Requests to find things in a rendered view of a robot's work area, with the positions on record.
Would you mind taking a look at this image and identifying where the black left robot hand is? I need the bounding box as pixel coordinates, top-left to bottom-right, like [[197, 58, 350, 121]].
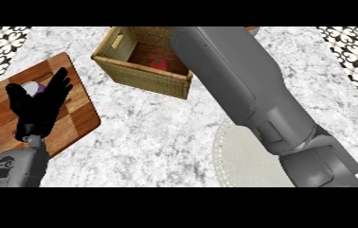
[[5, 66, 75, 143]]

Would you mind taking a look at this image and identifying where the wicker basket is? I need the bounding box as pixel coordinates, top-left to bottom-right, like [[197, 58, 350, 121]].
[[91, 26, 194, 100]]

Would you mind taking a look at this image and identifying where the red tomato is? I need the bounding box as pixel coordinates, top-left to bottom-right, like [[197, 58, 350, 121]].
[[148, 57, 171, 72]]

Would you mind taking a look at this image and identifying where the round pale grey placemat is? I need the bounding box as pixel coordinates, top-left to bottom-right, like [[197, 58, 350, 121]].
[[212, 119, 296, 188]]

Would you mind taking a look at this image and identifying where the purple and white onion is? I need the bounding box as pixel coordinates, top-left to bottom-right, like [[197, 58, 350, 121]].
[[21, 80, 48, 97]]

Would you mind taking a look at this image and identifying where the wooden cutting board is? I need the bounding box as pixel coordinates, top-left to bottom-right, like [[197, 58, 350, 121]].
[[0, 51, 103, 160]]

